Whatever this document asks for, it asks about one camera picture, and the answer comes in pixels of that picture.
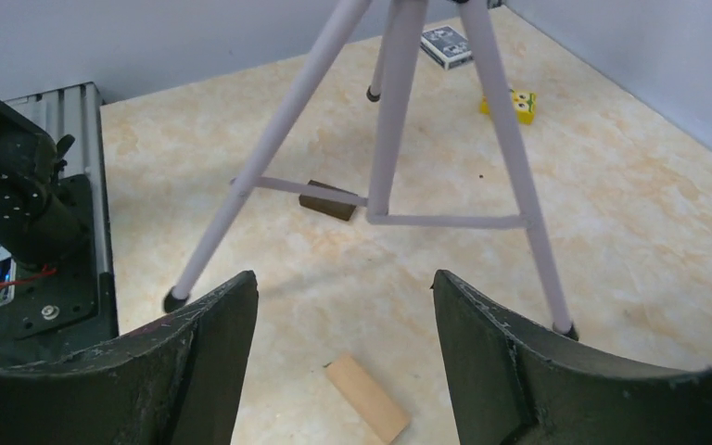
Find white music stand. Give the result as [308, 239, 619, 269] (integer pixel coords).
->
[163, 0, 579, 340]

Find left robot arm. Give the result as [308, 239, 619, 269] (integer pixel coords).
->
[0, 100, 93, 270]

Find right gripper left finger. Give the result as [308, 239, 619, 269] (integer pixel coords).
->
[0, 271, 259, 444]

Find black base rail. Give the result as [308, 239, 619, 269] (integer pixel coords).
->
[0, 83, 121, 370]

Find yellow owl toy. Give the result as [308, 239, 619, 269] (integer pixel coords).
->
[509, 89, 537, 125]

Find light wooden block front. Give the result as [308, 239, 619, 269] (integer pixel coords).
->
[324, 354, 411, 444]

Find playing card box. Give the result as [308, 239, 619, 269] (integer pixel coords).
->
[420, 25, 473, 70]

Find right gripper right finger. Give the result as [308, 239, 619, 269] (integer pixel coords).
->
[432, 270, 712, 444]

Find dark brown block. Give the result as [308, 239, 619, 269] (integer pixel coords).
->
[299, 195, 357, 222]

